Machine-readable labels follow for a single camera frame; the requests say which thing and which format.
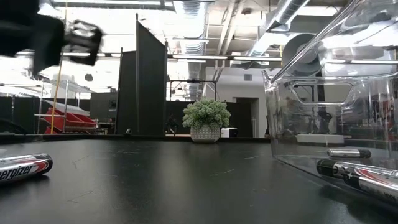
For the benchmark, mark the metal shelf rack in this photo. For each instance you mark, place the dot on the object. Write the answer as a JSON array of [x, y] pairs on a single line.
[[65, 93]]

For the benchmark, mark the long ceiling light strip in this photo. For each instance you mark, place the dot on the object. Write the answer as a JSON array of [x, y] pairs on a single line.
[[258, 58], [367, 62], [199, 57]]

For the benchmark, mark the white desk lamp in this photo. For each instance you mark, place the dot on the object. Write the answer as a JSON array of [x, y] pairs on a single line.
[[303, 53]]

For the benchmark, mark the green potted plant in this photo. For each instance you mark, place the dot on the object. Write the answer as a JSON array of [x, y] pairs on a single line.
[[205, 115]]

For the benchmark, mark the white box device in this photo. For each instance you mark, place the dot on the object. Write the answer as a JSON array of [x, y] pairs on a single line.
[[228, 132]]

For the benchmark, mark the black aluminium table frame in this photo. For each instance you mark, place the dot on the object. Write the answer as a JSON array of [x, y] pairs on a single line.
[[93, 137]]

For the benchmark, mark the clear plastic bin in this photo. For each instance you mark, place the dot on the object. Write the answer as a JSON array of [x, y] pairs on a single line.
[[311, 124]]

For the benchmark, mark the red storage bin stack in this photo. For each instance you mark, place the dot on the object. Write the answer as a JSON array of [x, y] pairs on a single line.
[[71, 119]]

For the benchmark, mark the black low partition wall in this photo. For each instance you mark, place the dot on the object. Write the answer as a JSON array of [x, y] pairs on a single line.
[[242, 118]]

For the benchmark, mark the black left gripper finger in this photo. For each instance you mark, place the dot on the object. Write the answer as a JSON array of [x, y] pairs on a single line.
[[84, 49], [87, 31]]

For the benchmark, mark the large metal air duct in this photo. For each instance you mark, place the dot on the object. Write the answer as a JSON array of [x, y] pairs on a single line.
[[280, 15]]

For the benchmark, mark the ribbed flexible air duct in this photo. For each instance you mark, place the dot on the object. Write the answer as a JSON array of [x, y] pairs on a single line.
[[192, 46]]

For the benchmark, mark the black divider panel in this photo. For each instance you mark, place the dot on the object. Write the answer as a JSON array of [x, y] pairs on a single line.
[[149, 93]]

